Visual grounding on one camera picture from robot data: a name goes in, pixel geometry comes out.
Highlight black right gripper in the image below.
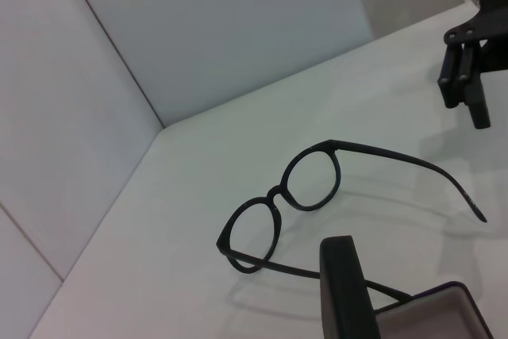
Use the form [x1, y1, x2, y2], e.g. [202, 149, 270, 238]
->
[436, 0, 508, 130]

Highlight black round-lens glasses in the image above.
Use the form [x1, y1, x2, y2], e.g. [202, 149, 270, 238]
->
[216, 139, 488, 300]

